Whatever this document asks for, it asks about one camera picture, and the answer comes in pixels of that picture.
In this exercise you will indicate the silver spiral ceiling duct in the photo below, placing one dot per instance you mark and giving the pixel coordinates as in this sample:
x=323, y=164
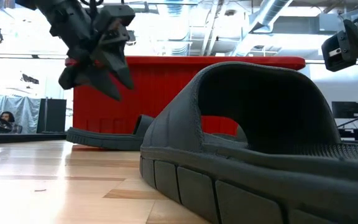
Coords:
x=272, y=12

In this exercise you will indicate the large red plastic bin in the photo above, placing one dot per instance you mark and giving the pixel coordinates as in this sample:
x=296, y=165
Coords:
x=166, y=93

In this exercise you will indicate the black rubber slide sandal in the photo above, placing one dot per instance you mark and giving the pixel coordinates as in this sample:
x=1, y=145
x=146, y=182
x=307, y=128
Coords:
x=104, y=140
x=259, y=186

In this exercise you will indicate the black cabinet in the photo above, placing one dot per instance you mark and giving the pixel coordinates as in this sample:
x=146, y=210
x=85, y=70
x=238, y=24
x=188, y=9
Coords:
x=53, y=115

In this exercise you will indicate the grey tarp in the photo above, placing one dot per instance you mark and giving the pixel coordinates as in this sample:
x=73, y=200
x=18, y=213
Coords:
x=26, y=112

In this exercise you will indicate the black computer monitor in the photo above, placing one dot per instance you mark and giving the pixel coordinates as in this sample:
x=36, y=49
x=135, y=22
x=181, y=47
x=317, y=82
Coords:
x=346, y=109

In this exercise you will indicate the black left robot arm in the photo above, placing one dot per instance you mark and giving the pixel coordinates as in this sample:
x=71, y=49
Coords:
x=64, y=18

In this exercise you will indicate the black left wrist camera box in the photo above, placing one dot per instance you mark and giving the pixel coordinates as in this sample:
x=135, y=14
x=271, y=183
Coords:
x=117, y=17

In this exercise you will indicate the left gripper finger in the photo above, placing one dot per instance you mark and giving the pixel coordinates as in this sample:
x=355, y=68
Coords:
x=101, y=82
x=118, y=65

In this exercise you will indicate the black left aluminium frame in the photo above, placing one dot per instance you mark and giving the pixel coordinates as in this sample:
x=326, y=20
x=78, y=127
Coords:
x=26, y=137

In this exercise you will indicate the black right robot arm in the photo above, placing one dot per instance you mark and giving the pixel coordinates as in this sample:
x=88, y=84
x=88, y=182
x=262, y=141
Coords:
x=343, y=46

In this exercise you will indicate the black wall-mounted object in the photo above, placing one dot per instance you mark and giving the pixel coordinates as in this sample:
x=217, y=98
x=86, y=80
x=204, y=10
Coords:
x=30, y=79

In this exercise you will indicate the person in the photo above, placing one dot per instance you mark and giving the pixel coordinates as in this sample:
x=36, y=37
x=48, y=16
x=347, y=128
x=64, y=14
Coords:
x=8, y=119

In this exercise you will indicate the dark background desk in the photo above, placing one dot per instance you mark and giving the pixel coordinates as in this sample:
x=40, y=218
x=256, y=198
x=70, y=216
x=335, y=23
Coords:
x=353, y=133

